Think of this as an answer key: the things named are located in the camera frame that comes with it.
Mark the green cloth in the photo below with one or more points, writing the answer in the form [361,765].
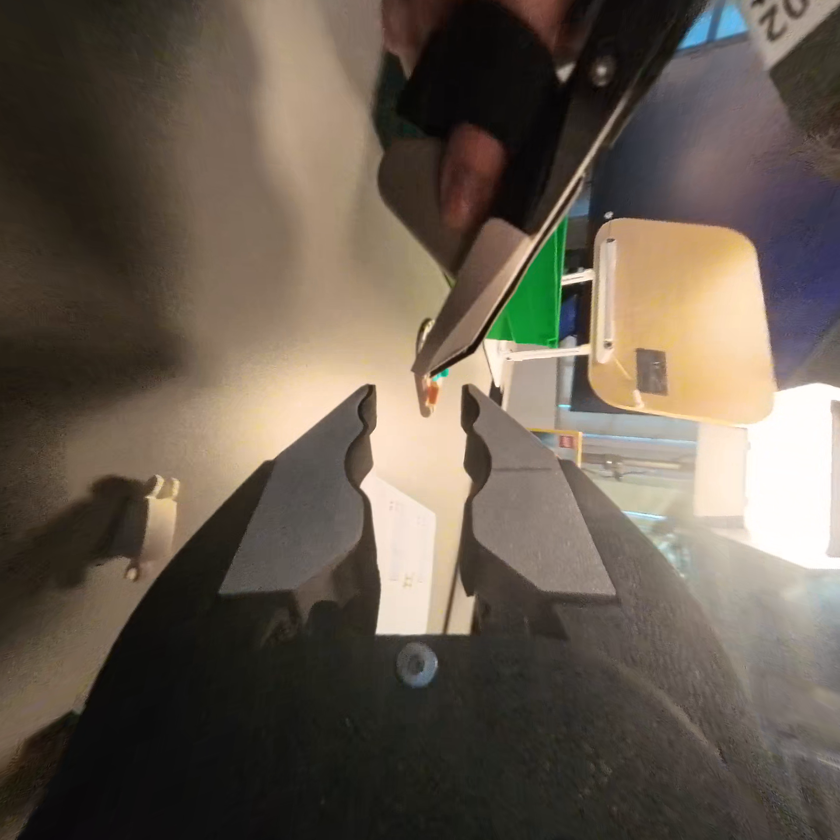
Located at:
[535,295]

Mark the lego instruction booklet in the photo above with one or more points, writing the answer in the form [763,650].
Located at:
[403,558]

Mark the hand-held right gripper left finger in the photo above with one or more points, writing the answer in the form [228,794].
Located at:
[295,518]

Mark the small beige lego piece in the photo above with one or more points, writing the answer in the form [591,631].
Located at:
[428,405]

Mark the toy set cardboard box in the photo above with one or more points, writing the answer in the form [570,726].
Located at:
[564,447]

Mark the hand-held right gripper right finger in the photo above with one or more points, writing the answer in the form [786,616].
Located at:
[531,525]

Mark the wooden back chair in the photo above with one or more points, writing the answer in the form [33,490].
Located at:
[689,315]

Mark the person's left hand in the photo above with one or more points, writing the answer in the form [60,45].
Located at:
[472,177]

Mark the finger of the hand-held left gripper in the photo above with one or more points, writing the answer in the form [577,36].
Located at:
[479,289]

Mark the white clip lego piece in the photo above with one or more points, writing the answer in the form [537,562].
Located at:
[157,525]

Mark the bright white lamp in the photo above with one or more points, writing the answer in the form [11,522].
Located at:
[794,472]

